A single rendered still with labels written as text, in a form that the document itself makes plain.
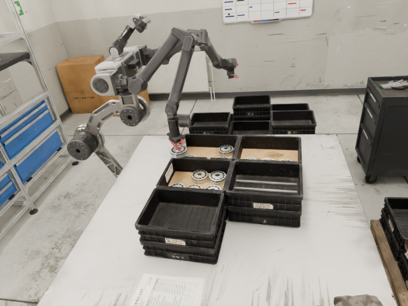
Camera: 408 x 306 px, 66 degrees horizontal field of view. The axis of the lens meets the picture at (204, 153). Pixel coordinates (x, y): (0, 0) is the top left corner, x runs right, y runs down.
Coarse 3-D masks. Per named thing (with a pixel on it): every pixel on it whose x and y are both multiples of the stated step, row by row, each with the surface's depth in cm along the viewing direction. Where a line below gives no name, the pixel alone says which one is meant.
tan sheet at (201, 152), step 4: (188, 148) 227; (192, 148) 226; (196, 148) 226; (200, 148) 225; (204, 148) 225; (208, 148) 224; (212, 148) 223; (216, 148) 223; (188, 152) 222; (192, 152) 222; (196, 152) 221; (200, 152) 220; (204, 152) 220; (208, 152) 219; (212, 152) 219; (216, 152) 218; (196, 156) 217; (200, 156) 217; (204, 156) 216; (208, 156) 216; (212, 156) 215; (216, 156) 215
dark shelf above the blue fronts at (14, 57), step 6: (0, 54) 314; (6, 54) 311; (12, 54) 309; (18, 54) 306; (24, 54) 303; (6, 60) 290; (12, 60) 288; (18, 60) 296; (0, 66) 275; (6, 66) 282
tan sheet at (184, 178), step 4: (176, 172) 204; (180, 172) 203; (184, 172) 203; (188, 172) 202; (192, 172) 202; (176, 176) 200; (180, 176) 200; (184, 176) 199; (188, 176) 199; (208, 176) 197; (172, 180) 197; (176, 180) 197; (180, 180) 196; (184, 180) 196; (188, 180) 195; (208, 180) 193; (184, 184) 193; (188, 184) 192; (200, 184) 191; (204, 184) 191; (208, 184) 190; (212, 184) 190; (204, 188) 187
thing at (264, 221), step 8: (232, 208) 173; (240, 208) 171; (232, 216) 178; (240, 216) 176; (248, 216) 174; (256, 216) 173; (264, 216) 172; (272, 216) 171; (280, 216) 169; (288, 216) 168; (296, 216) 165; (264, 224) 174; (272, 224) 173; (280, 224) 173; (288, 224) 171; (296, 224) 170
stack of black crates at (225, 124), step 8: (200, 112) 328; (208, 112) 326; (216, 112) 324; (224, 112) 322; (192, 120) 324; (200, 120) 332; (208, 120) 331; (216, 120) 329; (224, 120) 328; (192, 128) 306; (200, 128) 304; (208, 128) 304; (216, 128) 303; (224, 128) 301
